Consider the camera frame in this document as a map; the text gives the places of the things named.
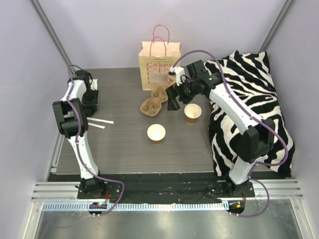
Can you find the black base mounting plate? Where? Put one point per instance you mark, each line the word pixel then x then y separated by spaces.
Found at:
pixel 170 188

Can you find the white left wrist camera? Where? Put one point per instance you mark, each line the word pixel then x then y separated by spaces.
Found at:
pixel 94 84

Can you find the paper cakes bag pink handles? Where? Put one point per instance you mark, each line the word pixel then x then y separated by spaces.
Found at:
pixel 156 58

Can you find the white wrapped straw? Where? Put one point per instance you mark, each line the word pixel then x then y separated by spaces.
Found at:
pixel 101 120
pixel 96 125

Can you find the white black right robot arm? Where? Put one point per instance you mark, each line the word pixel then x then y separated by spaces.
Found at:
pixel 256 139

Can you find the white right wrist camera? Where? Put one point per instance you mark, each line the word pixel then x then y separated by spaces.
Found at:
pixel 177 72

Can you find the brown pulp cup carrier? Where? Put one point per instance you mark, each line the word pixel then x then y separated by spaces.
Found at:
pixel 152 106

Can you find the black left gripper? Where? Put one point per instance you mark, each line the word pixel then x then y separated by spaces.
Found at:
pixel 91 105

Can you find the aluminium frame rail front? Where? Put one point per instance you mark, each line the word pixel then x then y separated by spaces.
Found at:
pixel 58 196

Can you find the white wrapped straw lower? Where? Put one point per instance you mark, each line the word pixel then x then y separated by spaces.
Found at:
pixel 96 125

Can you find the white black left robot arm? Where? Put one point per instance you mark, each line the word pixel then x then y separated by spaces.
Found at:
pixel 71 113

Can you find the white wrapped straw upper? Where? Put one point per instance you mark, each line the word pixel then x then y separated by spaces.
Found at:
pixel 101 120

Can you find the brown paper coffee cup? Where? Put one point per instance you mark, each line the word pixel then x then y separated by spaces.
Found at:
pixel 192 113

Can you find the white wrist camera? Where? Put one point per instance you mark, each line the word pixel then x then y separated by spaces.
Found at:
pixel 94 84
pixel 177 72

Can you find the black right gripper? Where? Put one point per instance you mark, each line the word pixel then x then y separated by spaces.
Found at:
pixel 176 91

